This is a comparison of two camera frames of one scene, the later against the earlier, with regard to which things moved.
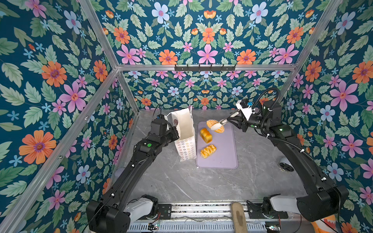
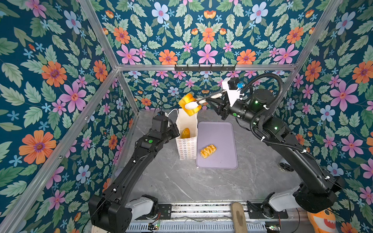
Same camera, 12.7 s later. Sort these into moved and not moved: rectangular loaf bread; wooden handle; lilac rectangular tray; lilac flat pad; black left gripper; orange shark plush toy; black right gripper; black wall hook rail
Moved: rectangular loaf bread; black right gripper
Not moved: orange shark plush toy; black left gripper; black wall hook rail; wooden handle; lilac rectangular tray; lilac flat pad
